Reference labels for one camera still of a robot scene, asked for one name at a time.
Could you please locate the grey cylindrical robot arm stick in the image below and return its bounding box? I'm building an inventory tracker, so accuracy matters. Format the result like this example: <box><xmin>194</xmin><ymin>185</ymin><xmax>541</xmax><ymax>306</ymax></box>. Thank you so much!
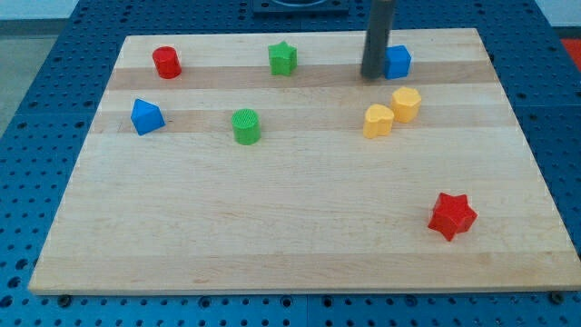
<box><xmin>360</xmin><ymin>0</ymin><xmax>396</xmax><ymax>80</ymax></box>

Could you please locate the blue cube block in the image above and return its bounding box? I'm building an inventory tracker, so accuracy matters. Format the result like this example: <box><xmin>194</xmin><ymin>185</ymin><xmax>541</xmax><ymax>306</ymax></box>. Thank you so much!
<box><xmin>384</xmin><ymin>45</ymin><xmax>411</xmax><ymax>79</ymax></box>

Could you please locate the wooden board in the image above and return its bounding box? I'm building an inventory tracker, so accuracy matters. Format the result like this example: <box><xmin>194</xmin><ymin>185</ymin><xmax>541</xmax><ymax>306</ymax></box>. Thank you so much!
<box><xmin>29</xmin><ymin>28</ymin><xmax>580</xmax><ymax>296</ymax></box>

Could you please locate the green cylinder block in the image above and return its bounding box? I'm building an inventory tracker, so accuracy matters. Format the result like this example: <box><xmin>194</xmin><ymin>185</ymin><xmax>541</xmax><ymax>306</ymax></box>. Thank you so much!
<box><xmin>231</xmin><ymin>108</ymin><xmax>261</xmax><ymax>145</ymax></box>

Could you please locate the yellow heart block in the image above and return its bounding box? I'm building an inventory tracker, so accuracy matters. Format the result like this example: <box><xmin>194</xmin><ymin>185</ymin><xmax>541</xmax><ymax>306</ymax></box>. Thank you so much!
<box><xmin>363</xmin><ymin>104</ymin><xmax>395</xmax><ymax>139</ymax></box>

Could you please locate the green star block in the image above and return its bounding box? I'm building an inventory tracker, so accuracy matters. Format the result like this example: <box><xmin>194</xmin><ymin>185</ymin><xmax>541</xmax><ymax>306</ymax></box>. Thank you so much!
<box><xmin>268</xmin><ymin>41</ymin><xmax>298</xmax><ymax>76</ymax></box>

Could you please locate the yellow hexagon block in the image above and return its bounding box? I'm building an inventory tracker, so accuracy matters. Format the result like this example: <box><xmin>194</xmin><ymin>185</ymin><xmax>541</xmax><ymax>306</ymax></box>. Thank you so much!
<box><xmin>390</xmin><ymin>87</ymin><xmax>422</xmax><ymax>123</ymax></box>

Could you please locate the blue triangular prism block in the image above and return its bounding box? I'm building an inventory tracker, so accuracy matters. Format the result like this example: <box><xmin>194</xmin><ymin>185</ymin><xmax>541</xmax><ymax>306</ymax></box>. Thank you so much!
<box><xmin>131</xmin><ymin>99</ymin><xmax>165</xmax><ymax>135</ymax></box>

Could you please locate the red cylinder block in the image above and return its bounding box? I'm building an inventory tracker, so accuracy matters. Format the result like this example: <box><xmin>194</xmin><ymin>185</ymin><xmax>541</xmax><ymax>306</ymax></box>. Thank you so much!
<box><xmin>152</xmin><ymin>46</ymin><xmax>182</xmax><ymax>79</ymax></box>

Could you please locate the red star block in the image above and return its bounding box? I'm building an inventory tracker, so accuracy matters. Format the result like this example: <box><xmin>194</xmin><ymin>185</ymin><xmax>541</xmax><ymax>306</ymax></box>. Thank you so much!
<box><xmin>428</xmin><ymin>193</ymin><xmax>478</xmax><ymax>242</ymax></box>

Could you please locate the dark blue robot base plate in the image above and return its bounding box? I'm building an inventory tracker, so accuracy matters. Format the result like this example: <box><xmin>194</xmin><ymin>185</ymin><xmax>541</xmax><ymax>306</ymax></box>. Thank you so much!
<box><xmin>250</xmin><ymin>0</ymin><xmax>350</xmax><ymax>15</ymax></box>

